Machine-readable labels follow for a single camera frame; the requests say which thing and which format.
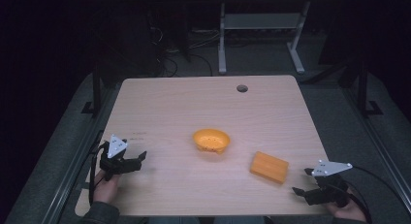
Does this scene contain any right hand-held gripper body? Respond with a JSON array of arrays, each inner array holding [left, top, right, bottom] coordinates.
[[303, 159, 354, 208]]

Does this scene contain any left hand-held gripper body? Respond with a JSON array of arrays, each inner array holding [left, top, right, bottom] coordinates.
[[98, 134, 134, 181]]

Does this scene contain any orange rectangular block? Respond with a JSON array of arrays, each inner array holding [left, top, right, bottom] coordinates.
[[249, 150, 290, 185]]

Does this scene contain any orange perforated bowl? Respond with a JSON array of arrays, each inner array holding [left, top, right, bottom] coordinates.
[[192, 128, 232, 155]]

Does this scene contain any person's left hand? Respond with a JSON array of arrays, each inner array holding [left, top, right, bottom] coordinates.
[[93, 170, 123, 205]]

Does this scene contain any person's right hand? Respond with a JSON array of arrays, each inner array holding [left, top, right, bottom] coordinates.
[[325, 194, 368, 224]]

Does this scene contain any white metal stand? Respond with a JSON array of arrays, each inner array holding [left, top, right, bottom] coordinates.
[[217, 0, 312, 76]]

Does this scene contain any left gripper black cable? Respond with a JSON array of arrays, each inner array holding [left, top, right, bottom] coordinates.
[[88, 130, 110, 207]]

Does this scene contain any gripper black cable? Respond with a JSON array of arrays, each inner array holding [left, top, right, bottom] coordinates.
[[88, 130, 110, 207], [342, 165, 405, 224]]

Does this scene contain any aluminium frame rail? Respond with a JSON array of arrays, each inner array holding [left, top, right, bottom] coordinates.
[[340, 86, 411, 206], [40, 84, 112, 224]]

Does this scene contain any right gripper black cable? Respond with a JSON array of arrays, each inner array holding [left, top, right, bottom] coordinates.
[[342, 165, 405, 224]]

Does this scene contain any black metal upright post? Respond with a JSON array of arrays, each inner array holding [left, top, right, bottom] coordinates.
[[80, 63, 103, 117], [357, 60, 385, 117]]

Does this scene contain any black floor cable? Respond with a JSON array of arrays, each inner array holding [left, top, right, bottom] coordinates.
[[188, 52, 214, 78]]

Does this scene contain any white floor cable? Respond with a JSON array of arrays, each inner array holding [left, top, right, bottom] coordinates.
[[189, 29, 221, 51]]

